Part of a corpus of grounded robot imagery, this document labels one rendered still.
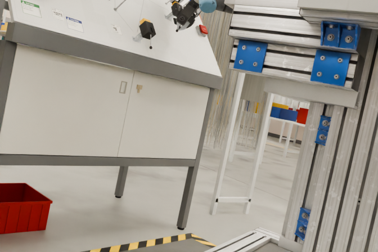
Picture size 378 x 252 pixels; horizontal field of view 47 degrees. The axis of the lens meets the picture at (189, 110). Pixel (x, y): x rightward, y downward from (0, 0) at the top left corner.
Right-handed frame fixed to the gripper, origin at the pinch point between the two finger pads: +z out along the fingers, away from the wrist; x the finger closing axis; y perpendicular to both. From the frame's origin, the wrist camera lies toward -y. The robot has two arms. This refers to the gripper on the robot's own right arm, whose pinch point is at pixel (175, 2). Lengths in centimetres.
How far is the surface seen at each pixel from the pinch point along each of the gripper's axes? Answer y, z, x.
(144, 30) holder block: -28.7, 12.5, 28.2
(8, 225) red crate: -50, 109, 51
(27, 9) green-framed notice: -31, 22, 77
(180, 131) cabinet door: -39, 51, -17
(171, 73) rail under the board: -32.3, 25.4, 4.7
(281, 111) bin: 100, 68, -300
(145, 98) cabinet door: -36, 40, 13
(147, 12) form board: -4.5, 10.0, 14.9
